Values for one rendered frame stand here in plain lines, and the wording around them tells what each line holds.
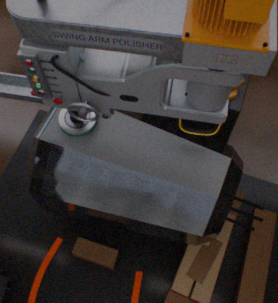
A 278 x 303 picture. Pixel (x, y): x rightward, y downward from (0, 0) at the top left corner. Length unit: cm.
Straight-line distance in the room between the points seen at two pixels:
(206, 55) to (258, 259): 170
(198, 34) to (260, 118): 208
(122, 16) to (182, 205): 105
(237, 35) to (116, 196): 113
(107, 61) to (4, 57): 225
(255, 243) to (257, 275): 22
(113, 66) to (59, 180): 83
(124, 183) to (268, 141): 154
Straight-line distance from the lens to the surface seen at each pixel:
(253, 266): 263
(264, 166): 302
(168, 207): 195
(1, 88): 201
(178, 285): 240
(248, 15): 109
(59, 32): 135
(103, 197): 203
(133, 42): 130
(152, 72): 142
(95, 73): 154
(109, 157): 196
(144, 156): 195
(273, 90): 344
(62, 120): 204
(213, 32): 124
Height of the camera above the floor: 262
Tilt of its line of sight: 63 degrees down
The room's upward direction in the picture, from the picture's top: 2 degrees counter-clockwise
